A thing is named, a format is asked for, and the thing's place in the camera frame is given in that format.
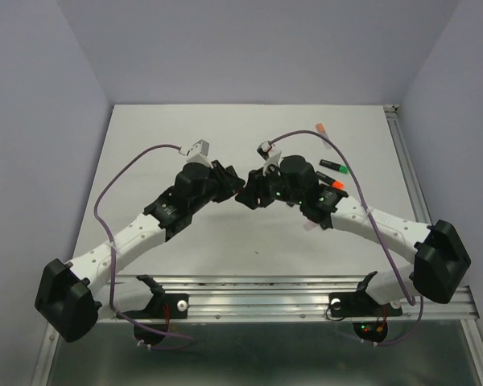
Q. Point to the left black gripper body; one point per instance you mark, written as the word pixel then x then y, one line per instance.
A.
pixel 217 188

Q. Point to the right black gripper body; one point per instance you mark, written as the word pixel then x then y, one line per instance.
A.
pixel 270 187

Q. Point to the black highlighter pink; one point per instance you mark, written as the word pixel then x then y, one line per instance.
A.
pixel 239 197

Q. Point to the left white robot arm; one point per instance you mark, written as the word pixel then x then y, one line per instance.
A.
pixel 67 293

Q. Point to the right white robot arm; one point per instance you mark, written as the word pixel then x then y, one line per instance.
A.
pixel 437 260

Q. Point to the black highlighter orange cap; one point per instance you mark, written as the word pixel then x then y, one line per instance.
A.
pixel 329 181

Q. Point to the pastel pink highlighter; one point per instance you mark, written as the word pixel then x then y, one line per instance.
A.
pixel 310 225

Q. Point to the black highlighter green cap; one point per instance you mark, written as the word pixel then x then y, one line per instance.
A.
pixel 334 166

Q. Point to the pastel orange highlighter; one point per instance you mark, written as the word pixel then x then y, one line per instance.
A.
pixel 323 133

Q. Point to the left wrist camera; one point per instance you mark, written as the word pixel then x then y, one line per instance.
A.
pixel 197 153

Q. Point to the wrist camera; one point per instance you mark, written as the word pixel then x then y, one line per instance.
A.
pixel 197 153
pixel 271 155

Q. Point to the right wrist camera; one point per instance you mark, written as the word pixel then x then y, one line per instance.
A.
pixel 271 155

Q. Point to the aluminium front rail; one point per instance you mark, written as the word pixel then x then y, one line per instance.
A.
pixel 272 331

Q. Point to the aluminium rail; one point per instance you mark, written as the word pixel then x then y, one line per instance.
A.
pixel 414 189
pixel 272 331

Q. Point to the aluminium right side rail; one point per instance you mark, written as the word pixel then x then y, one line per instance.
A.
pixel 414 189

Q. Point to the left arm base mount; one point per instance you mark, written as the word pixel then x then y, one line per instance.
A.
pixel 160 306

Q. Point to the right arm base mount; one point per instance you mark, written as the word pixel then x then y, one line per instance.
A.
pixel 358 304

